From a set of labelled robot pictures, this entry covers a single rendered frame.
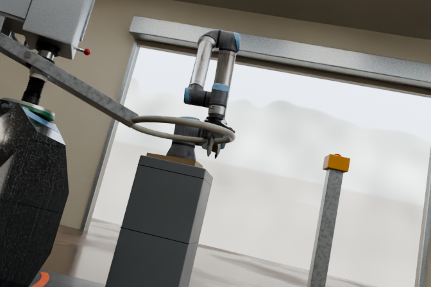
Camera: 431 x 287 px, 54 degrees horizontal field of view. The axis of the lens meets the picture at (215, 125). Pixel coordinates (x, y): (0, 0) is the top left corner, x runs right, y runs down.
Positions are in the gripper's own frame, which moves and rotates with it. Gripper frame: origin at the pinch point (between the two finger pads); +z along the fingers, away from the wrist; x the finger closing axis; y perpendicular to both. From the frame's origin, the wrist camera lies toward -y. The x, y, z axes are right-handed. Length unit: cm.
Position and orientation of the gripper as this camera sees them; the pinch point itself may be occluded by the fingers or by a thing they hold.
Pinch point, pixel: (213, 155)
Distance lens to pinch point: 208.3
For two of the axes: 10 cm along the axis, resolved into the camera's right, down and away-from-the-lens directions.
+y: -7.4, 0.4, 6.7
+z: -1.5, 9.6, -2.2
